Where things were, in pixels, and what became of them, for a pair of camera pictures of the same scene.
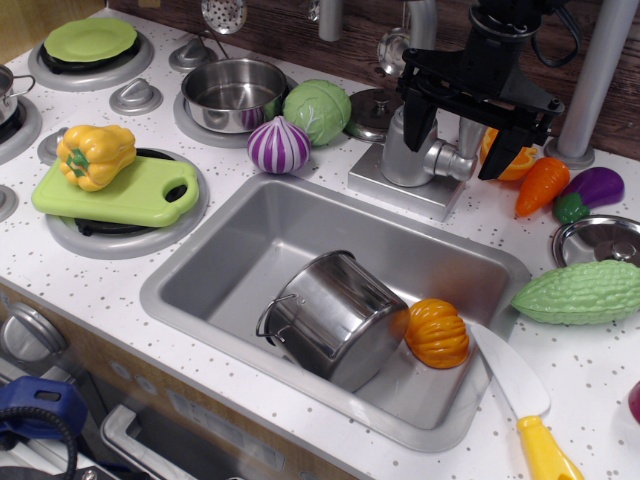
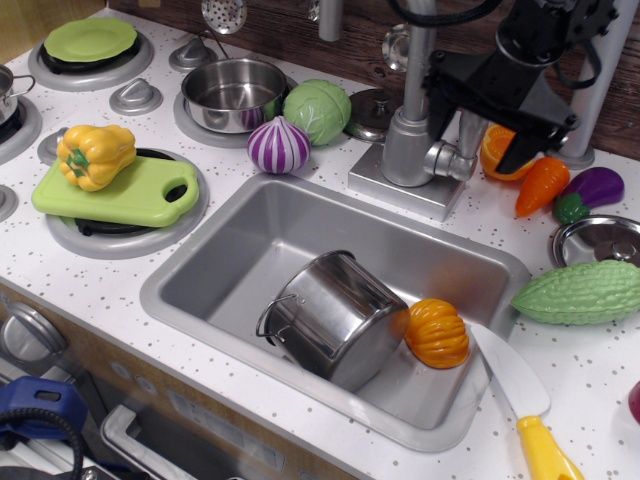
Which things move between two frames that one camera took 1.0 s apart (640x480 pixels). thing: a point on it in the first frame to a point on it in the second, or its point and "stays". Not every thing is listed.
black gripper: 485,81 to 510,86
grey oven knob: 29,334 stays
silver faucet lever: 470,137 stays
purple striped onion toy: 278,147 stays
